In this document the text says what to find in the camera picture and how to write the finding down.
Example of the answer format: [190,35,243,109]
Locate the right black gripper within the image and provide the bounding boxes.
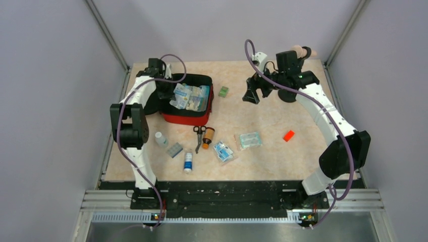
[242,63,285,104]

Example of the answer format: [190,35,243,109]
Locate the white blue dressing pouch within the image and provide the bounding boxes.
[169,83,192,109]

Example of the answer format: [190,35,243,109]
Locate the bandage strip packet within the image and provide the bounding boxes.
[185,95,202,111]

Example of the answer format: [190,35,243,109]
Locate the blue cotton swab bag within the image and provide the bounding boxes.
[188,85,210,112]

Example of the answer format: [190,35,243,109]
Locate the teal gauze packet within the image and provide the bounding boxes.
[235,132,262,150]

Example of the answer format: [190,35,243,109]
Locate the blue white plaster packet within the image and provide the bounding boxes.
[213,141,235,163]

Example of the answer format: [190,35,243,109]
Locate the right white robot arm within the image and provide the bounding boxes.
[242,46,371,208]

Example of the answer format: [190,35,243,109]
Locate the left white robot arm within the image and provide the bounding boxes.
[110,58,174,208]

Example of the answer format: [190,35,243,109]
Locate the red black medicine kit bag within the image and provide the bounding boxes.
[144,73,213,126]

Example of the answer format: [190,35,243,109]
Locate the amber medicine bottle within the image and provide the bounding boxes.
[202,127,215,149]

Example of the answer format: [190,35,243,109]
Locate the black microphone stand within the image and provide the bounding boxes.
[276,45,319,90]

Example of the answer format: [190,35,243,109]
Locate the small green box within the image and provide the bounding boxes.
[218,86,229,98]

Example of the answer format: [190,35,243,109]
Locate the clear white cap bottle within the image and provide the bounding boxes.
[155,132,168,148]

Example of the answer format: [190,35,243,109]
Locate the grey blue pill blister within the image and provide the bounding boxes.
[167,142,183,158]

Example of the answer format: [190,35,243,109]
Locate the orange red block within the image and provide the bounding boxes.
[283,130,295,142]

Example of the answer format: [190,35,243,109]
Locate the white blue spray bottle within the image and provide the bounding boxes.
[183,149,193,173]

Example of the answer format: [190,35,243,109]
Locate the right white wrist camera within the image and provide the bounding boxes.
[251,52,268,73]

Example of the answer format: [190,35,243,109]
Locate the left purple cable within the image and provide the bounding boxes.
[116,54,187,229]

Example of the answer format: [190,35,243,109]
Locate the black handled scissors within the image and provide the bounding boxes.
[193,126,206,154]

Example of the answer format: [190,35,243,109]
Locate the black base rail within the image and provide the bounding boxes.
[130,180,329,219]

